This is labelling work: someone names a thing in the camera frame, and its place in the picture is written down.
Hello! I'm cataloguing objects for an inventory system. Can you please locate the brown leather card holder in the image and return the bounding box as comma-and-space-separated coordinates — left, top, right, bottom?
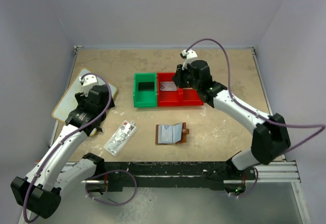
155, 122, 189, 145

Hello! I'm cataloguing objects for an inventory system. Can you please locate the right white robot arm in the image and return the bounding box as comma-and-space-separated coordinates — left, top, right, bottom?
172, 60, 291, 171

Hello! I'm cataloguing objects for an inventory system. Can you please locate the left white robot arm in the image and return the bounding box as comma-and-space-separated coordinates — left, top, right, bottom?
10, 85, 114, 223

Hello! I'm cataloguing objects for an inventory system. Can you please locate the silver card in bin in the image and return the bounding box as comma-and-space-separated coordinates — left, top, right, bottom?
159, 81, 177, 92

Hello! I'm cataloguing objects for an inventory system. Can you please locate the black card in bin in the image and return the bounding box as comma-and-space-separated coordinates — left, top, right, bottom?
138, 82, 155, 92

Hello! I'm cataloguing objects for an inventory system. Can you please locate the red right plastic bin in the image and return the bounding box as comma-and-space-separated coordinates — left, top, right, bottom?
178, 89, 204, 106

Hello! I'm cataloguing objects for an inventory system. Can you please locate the white board yellow rim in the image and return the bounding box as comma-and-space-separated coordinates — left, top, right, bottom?
51, 67, 119, 136

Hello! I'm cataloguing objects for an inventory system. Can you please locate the clear plastic packet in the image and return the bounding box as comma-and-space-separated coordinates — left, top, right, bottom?
103, 121, 138, 156

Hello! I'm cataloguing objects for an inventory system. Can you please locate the green plastic bin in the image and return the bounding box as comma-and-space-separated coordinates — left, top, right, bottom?
133, 73, 157, 108

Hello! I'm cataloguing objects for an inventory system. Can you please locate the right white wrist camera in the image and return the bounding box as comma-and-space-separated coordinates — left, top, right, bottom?
180, 49, 198, 69

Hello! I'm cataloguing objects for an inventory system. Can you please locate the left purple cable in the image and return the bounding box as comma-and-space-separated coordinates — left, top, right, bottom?
22, 72, 138, 222

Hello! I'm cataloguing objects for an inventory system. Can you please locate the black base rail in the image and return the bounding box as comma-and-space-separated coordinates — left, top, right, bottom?
74, 160, 258, 193

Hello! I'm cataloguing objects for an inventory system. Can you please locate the aluminium frame rail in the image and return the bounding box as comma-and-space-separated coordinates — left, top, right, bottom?
61, 160, 303, 184

